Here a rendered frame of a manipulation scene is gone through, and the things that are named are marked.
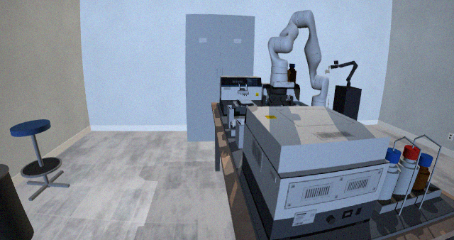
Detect blue bottle cap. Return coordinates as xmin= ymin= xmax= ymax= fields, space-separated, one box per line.
xmin=419 ymin=153 xmax=433 ymax=166
xmin=385 ymin=148 xmax=402 ymax=162

